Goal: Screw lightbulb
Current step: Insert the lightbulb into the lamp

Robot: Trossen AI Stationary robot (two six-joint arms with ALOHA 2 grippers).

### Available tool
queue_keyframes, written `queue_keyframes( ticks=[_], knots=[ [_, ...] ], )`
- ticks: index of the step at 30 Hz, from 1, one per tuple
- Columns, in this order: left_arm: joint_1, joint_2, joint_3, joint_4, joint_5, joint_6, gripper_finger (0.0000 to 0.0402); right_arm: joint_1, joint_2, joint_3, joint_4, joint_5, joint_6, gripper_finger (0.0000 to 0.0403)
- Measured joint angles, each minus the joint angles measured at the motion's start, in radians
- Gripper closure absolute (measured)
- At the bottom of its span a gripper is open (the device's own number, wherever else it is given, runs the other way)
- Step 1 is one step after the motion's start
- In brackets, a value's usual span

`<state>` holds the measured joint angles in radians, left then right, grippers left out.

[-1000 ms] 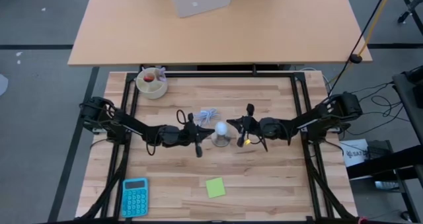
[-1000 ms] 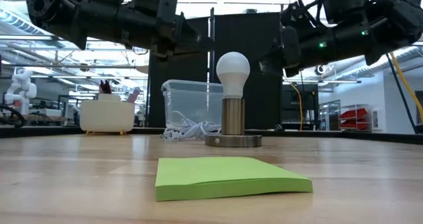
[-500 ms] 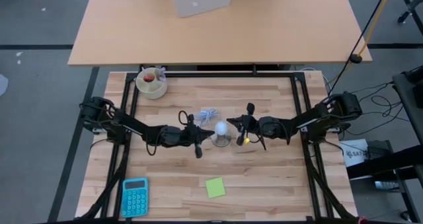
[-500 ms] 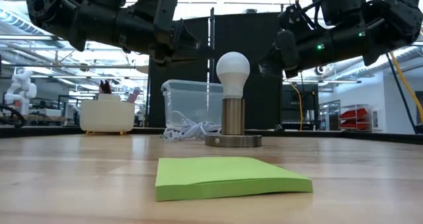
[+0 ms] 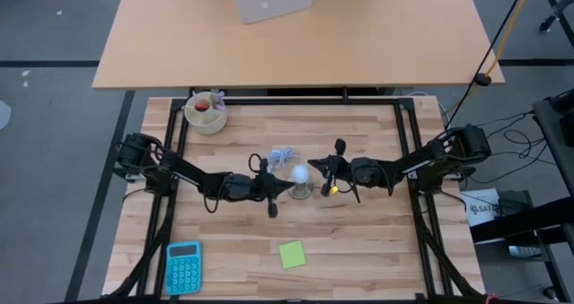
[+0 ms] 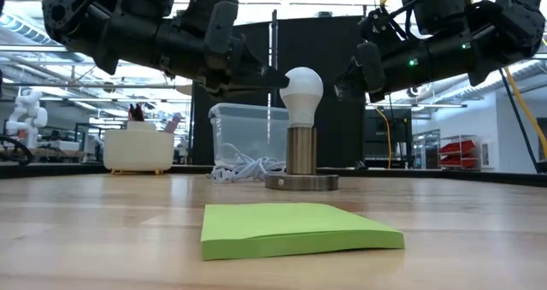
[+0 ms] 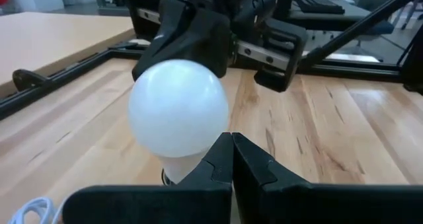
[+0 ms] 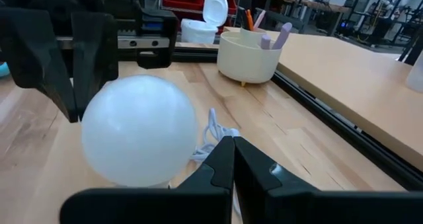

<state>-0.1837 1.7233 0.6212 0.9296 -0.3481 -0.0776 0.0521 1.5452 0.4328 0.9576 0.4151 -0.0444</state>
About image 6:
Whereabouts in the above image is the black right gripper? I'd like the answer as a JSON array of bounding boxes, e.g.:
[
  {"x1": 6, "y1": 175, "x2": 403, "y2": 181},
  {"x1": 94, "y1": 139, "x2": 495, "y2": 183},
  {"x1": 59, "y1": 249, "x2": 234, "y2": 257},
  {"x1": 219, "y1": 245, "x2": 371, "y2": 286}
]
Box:
[{"x1": 332, "y1": 41, "x2": 428, "y2": 104}]

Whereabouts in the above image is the thick dark cable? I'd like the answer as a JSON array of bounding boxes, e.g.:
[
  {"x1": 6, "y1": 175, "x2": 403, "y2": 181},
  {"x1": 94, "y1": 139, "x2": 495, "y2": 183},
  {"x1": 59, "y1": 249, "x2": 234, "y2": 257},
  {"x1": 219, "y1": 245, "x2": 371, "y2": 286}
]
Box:
[{"x1": 498, "y1": 69, "x2": 547, "y2": 175}]

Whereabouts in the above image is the shelf with red bins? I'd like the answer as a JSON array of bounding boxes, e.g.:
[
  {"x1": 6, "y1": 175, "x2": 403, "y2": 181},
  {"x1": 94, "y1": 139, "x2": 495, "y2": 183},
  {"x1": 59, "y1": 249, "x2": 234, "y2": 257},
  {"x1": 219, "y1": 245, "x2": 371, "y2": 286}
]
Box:
[{"x1": 438, "y1": 134, "x2": 483, "y2": 172}]

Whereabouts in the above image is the clear plastic storage bin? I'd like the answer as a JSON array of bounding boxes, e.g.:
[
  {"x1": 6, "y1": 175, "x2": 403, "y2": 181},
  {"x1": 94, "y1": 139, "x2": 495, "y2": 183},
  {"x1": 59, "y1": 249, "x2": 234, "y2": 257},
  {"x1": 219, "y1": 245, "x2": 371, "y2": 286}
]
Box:
[{"x1": 208, "y1": 103, "x2": 291, "y2": 171}]

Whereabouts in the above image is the black aluminium table frame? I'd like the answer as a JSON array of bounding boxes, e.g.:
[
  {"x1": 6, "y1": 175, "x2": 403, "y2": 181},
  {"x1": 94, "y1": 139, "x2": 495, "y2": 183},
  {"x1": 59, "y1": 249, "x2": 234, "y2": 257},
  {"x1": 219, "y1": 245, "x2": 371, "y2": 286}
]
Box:
[{"x1": 0, "y1": 161, "x2": 547, "y2": 187}]

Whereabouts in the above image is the brass lamp socket base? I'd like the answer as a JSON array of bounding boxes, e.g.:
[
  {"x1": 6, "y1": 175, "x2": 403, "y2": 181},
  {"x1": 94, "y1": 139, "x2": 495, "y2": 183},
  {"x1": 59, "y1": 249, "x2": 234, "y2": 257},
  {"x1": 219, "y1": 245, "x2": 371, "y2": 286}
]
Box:
[{"x1": 263, "y1": 126, "x2": 340, "y2": 192}]

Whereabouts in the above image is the black metal stand pole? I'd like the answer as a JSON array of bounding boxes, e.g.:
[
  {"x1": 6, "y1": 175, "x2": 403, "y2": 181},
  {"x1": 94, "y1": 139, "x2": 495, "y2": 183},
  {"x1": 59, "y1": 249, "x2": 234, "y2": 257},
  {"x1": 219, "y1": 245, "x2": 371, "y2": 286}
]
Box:
[{"x1": 270, "y1": 9, "x2": 279, "y2": 107}]

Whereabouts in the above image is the black curved hose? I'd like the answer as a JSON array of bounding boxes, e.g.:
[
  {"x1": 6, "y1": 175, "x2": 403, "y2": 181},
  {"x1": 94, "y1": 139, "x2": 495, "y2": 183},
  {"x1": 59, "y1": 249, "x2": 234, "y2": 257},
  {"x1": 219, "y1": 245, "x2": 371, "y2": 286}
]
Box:
[{"x1": 0, "y1": 134, "x2": 35, "y2": 167}]

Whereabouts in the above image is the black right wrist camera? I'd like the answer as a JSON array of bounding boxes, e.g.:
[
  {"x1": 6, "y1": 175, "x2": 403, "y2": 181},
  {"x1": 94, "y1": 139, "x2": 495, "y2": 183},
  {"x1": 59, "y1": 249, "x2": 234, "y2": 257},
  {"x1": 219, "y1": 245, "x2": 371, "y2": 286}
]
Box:
[{"x1": 360, "y1": 6, "x2": 407, "y2": 45}]

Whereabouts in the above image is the white round desk organizer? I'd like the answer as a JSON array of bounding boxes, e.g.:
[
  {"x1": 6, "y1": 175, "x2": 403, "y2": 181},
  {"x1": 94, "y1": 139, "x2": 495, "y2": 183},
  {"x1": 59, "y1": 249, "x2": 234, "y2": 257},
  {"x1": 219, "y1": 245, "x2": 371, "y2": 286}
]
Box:
[{"x1": 102, "y1": 121, "x2": 176, "y2": 176}]

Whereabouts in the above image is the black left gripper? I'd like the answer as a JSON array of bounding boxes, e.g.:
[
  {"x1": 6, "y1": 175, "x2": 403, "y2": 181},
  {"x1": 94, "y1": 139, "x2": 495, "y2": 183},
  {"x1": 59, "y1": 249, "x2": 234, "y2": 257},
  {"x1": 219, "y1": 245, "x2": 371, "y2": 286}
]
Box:
[{"x1": 154, "y1": 1, "x2": 291, "y2": 98}]

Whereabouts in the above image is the thin yellow cable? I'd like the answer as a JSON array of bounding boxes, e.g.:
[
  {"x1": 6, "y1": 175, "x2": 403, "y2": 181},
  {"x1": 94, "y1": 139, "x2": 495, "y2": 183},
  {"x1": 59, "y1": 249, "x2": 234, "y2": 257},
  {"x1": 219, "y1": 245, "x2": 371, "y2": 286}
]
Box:
[{"x1": 374, "y1": 104, "x2": 393, "y2": 170}]

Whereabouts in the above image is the pink purple tool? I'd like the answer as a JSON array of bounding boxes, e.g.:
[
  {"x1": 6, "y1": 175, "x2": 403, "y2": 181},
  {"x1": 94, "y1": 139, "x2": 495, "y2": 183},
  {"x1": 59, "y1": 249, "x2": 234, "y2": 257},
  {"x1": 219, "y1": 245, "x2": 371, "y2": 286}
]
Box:
[{"x1": 163, "y1": 112, "x2": 184, "y2": 135}]

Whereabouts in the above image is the black equipment cart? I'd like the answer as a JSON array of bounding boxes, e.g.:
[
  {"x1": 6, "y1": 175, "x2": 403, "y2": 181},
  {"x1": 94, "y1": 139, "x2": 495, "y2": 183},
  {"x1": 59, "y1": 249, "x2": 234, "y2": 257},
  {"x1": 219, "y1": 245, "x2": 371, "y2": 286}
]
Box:
[{"x1": 365, "y1": 108, "x2": 414, "y2": 159}]

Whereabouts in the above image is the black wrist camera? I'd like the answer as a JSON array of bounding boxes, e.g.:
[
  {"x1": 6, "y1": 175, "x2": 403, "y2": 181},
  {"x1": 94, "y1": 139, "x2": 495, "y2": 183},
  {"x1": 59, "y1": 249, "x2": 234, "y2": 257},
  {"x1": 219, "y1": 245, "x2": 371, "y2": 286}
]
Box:
[
  {"x1": 179, "y1": 0, "x2": 240, "y2": 37},
  {"x1": 360, "y1": 6, "x2": 407, "y2": 45}
]

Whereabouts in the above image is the white lamp power cord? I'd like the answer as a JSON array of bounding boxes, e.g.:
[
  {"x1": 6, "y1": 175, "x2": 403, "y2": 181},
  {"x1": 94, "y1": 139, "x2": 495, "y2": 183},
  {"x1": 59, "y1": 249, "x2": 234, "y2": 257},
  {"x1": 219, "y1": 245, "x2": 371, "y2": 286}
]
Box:
[{"x1": 208, "y1": 143, "x2": 287, "y2": 184}]

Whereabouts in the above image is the white lightbulb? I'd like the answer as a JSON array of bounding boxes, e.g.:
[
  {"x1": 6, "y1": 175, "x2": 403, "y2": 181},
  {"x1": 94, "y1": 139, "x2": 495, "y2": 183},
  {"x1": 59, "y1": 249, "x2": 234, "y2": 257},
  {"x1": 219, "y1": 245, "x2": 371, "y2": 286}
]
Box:
[{"x1": 279, "y1": 66, "x2": 325, "y2": 128}]

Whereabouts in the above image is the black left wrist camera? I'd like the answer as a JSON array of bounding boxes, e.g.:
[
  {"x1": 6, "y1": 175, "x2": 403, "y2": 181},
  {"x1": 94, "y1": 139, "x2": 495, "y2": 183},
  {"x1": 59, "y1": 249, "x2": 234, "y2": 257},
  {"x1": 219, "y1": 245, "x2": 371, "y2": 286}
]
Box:
[{"x1": 179, "y1": 0, "x2": 240, "y2": 37}]

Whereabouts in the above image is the green sticky note pad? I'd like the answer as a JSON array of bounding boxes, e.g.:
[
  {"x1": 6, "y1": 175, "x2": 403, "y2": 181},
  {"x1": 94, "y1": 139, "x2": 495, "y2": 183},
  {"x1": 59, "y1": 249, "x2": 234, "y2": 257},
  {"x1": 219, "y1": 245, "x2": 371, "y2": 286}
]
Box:
[{"x1": 200, "y1": 202, "x2": 406, "y2": 262}]

